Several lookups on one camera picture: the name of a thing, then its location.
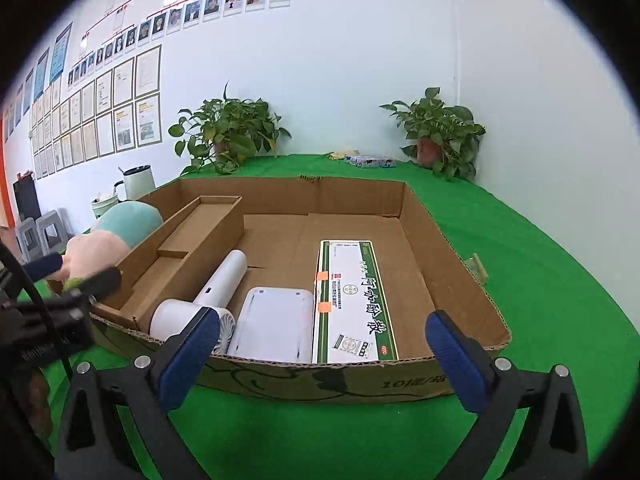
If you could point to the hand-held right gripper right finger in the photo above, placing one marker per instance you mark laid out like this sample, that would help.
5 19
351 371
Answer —
452 365

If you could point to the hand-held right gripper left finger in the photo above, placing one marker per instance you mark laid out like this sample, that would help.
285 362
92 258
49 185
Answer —
192 360

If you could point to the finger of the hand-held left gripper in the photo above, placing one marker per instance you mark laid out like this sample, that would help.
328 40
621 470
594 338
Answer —
42 266
97 285

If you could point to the pink and teal plush toy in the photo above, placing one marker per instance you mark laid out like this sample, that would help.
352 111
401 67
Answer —
130 220

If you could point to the white plastic device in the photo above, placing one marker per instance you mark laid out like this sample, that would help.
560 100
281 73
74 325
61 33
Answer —
270 320

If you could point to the white handheld fan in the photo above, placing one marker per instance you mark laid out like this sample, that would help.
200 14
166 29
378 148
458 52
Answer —
225 275

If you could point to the narrow cardboard box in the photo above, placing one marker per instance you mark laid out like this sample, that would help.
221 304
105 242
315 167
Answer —
200 240

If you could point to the green and white medicine box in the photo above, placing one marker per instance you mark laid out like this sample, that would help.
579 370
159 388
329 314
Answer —
350 310

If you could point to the large cardboard box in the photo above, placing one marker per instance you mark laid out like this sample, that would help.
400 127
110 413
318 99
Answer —
360 240

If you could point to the person's left hand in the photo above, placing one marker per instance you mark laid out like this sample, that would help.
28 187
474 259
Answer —
40 400

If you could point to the green and white cup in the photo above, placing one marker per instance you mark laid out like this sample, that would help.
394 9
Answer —
104 207

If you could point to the small cardboard scrap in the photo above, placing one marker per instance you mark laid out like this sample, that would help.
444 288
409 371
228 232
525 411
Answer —
476 269

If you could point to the white electric kettle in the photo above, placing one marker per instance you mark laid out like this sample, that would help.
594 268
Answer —
137 182

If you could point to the green tablecloth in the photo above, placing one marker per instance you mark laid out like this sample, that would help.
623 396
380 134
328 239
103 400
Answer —
550 285

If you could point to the potted pothos plant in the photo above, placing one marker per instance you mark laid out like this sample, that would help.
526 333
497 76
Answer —
230 125

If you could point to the patterned tissue pack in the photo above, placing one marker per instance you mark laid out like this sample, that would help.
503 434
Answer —
372 161

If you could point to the yellow packet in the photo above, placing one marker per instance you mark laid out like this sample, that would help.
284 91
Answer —
340 155

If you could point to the pothos plant in terracotta pot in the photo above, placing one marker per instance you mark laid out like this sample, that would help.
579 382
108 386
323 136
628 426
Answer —
440 125

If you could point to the blue wall poster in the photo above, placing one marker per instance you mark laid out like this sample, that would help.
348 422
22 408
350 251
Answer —
61 52
28 91
42 74

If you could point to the framed wall picture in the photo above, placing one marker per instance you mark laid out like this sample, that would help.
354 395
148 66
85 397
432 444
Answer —
125 105

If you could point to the wall chart of portrait photos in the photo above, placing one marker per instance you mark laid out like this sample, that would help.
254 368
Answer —
210 7

